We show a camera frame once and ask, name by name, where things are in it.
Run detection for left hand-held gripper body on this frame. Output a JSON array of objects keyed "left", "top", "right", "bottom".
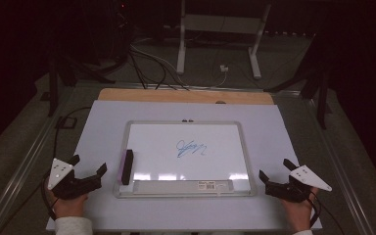
[{"left": 47, "top": 158, "right": 104, "bottom": 201}]

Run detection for person's left hand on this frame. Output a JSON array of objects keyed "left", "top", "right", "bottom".
[{"left": 46, "top": 184, "right": 89, "bottom": 220}]

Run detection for white cable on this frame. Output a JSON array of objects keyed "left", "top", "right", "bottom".
[{"left": 130, "top": 43, "right": 228, "bottom": 89}]

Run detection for black and purple whiteboard eraser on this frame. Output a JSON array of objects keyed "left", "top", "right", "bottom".
[{"left": 117, "top": 149, "right": 135, "bottom": 186}]

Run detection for black tripod stand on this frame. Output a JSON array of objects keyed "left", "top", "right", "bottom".
[
  {"left": 47, "top": 45, "right": 117, "bottom": 118},
  {"left": 263, "top": 32, "right": 332, "bottom": 130}
]

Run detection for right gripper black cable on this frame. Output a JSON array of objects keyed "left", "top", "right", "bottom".
[{"left": 307, "top": 190, "right": 346, "bottom": 235}]

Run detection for white framed whiteboard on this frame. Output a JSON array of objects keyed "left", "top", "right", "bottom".
[{"left": 113, "top": 119, "right": 258, "bottom": 200}]

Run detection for person's right hand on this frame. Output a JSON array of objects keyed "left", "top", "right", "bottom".
[{"left": 278, "top": 186, "right": 319, "bottom": 235}]

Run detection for white metal stand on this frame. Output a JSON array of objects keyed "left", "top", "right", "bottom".
[{"left": 175, "top": 0, "right": 272, "bottom": 80}]

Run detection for wooden board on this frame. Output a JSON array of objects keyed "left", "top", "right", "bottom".
[{"left": 97, "top": 87, "right": 275, "bottom": 106}]

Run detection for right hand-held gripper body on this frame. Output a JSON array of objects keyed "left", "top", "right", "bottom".
[{"left": 264, "top": 164, "right": 333, "bottom": 204}]

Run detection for black floor cables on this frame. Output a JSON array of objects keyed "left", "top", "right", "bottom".
[{"left": 127, "top": 45, "right": 190, "bottom": 91}]

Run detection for black floor socket plate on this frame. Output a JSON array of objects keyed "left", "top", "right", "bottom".
[{"left": 56, "top": 116, "right": 78, "bottom": 129}]

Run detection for metal floor rail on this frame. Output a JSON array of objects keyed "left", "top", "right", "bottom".
[
  {"left": 302, "top": 92, "right": 376, "bottom": 235},
  {"left": 0, "top": 87, "right": 79, "bottom": 235}
]

